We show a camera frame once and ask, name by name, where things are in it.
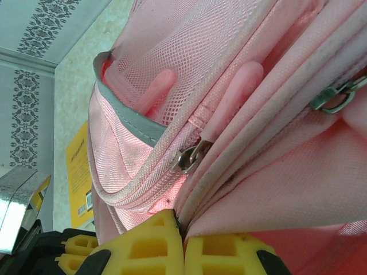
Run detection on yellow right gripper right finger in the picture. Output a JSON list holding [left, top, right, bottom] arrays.
[[184, 233, 290, 275]]

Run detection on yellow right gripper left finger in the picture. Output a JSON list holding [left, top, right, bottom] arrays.
[[83, 210, 184, 275]]

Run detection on yellow book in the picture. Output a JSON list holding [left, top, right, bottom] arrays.
[[65, 121, 96, 230]]

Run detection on pink backpack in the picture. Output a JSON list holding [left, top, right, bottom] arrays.
[[87, 0, 367, 275]]

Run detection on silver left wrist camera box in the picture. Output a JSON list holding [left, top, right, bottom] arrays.
[[0, 167, 52, 256]]

